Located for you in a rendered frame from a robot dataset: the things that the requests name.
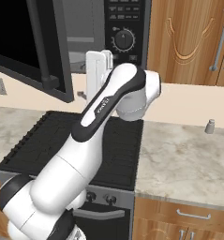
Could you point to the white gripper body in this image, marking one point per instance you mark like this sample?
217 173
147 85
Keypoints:
96 67

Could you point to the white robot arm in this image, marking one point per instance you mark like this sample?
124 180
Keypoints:
72 162

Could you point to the black microwave oven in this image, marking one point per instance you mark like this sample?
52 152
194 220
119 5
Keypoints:
124 18

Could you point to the black microwave door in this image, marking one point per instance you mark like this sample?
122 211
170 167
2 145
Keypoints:
13 34

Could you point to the carved wooden cupboard door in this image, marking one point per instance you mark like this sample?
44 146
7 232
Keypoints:
185 40

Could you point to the black oven door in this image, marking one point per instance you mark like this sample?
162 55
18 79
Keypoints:
101 228

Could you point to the black hob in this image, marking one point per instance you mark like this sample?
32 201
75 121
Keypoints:
122 150

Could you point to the black oven knob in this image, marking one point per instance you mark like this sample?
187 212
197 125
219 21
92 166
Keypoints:
91 196
110 199

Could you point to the steel oven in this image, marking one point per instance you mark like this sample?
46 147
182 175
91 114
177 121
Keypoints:
124 196

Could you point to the grey salt shaker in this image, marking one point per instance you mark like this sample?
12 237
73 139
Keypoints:
210 126

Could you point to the wooden drawer front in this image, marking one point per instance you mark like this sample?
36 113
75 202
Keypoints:
157 211

